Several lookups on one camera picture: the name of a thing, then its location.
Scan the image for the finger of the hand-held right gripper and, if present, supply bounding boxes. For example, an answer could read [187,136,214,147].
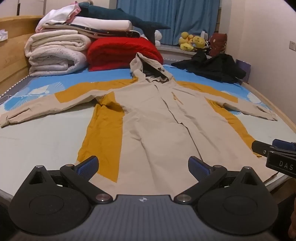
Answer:
[272,139,296,154]
[252,140,274,155]

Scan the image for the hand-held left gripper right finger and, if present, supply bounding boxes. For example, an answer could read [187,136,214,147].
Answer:
[173,156,267,204]

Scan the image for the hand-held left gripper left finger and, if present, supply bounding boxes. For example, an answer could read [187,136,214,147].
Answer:
[22,156,114,204]

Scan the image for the beige and mustard hooded jacket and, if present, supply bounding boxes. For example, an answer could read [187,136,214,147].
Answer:
[0,53,278,195]

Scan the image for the blue and white printed bedsheet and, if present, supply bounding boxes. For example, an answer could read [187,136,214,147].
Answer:
[0,64,296,202]

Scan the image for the purple paper bag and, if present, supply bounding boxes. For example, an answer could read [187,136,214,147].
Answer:
[235,59,251,84]

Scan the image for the black jacket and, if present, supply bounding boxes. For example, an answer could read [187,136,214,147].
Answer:
[171,50,247,84]

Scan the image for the white fluffy folded quilt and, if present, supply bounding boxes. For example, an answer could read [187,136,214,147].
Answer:
[28,47,88,77]

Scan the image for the brown plush toy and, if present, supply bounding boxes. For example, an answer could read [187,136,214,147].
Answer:
[209,32,228,57]

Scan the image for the red folded blanket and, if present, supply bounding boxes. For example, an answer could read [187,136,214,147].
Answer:
[87,37,164,72]

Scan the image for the cream folded blanket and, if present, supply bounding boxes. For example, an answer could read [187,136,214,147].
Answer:
[24,30,92,58]

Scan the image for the white plush toy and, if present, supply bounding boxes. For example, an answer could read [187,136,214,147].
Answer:
[154,30,163,46]

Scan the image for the dark dotted folded cloth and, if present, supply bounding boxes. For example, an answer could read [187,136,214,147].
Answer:
[69,23,141,39]

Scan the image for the wooden bed headboard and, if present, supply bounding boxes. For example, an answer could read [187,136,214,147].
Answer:
[0,15,48,93]

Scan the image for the white folded sheet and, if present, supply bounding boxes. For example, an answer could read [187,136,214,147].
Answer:
[43,16,133,32]

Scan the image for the blue curtains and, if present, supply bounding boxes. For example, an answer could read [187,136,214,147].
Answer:
[116,0,221,45]

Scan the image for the dark teal shark plush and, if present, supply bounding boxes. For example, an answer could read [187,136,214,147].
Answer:
[77,1,171,45]

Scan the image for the pink and white cloth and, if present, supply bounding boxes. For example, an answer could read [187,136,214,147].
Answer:
[35,1,81,32]

